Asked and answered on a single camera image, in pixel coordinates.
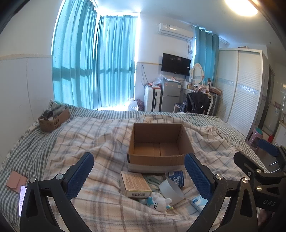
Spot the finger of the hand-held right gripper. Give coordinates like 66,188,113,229
233,151,265,181
258,138,286,173

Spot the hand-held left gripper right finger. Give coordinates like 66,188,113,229
184,153,261,232

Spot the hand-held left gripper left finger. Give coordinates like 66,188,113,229
20,152,95,232

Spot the blue white wipes packet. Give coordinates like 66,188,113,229
165,170,190,190

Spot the white blue tube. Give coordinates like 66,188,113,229
191,194,208,212

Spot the white tape roll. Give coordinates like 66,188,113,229
159,178,185,204

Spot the teal plastic hanger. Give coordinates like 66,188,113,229
143,175,167,194

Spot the white blue plush toy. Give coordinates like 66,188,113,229
146,192,174,212

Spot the large cardboard box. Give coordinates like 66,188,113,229
127,123,194,174

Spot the pink plastic stool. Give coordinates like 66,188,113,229
245,128,264,149

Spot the plaid blanket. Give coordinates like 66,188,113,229
38,113,268,232

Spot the small cardboard box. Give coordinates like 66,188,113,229
38,108,71,133

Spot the smartphone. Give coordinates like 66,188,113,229
18,185,28,217

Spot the white sliding wardrobe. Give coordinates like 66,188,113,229
215,49,269,137

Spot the grey suitcase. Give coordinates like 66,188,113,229
210,92,221,117

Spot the pink wallet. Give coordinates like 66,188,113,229
6,171,28,194

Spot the green checkered bed sheet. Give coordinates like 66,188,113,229
0,104,268,232

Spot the black jacket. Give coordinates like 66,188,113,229
185,91,212,115

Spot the floral cloth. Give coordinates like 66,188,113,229
193,86,212,98

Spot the silver small fridge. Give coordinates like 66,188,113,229
161,80,182,112

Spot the clear water jug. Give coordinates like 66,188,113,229
127,98,139,111

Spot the white suitcase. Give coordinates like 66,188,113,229
144,86,162,112

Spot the oval white mirror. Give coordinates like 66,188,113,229
190,63,205,85

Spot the clear plastic bag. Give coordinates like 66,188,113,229
154,75,167,87

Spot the narrow teal curtain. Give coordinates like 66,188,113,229
194,26,220,87

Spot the teal window curtain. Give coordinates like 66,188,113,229
93,15,137,111

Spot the wide teal curtain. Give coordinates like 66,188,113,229
52,0,99,110

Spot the ceiling lamp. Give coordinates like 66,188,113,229
224,0,261,16

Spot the white air conditioner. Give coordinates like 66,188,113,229
157,22,194,41

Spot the dark wall cable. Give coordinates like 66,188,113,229
141,64,150,85

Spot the black wall television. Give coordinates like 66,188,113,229
161,53,191,76

